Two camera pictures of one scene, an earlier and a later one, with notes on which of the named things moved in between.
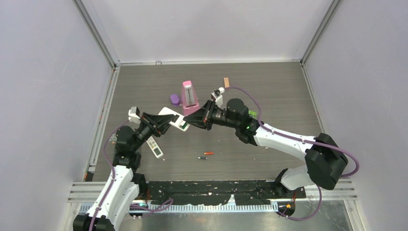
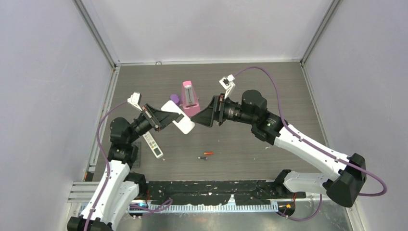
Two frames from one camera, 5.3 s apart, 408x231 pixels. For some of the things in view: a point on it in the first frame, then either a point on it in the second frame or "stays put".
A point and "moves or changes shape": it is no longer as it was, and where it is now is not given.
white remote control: x=155 y=147 stays put
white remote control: x=178 y=120 moves or changes shape
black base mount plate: x=234 y=192 stays put
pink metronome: x=189 y=101 stays put
